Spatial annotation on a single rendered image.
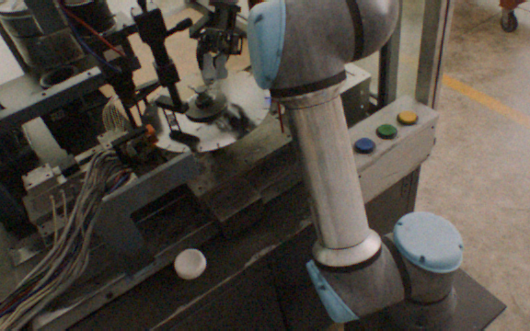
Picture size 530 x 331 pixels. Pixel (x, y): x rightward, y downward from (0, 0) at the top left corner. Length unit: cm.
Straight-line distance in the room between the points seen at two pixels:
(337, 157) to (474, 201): 153
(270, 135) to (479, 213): 121
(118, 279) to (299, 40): 73
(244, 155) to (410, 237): 50
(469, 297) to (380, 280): 29
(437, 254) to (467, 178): 148
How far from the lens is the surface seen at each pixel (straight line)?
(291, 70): 61
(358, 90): 123
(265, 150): 111
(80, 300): 112
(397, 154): 108
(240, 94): 114
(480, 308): 100
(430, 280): 80
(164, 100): 108
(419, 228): 79
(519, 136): 250
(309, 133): 64
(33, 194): 125
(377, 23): 64
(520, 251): 204
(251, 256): 104
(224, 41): 107
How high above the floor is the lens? 161
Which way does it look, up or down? 45 degrees down
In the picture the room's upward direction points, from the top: 11 degrees counter-clockwise
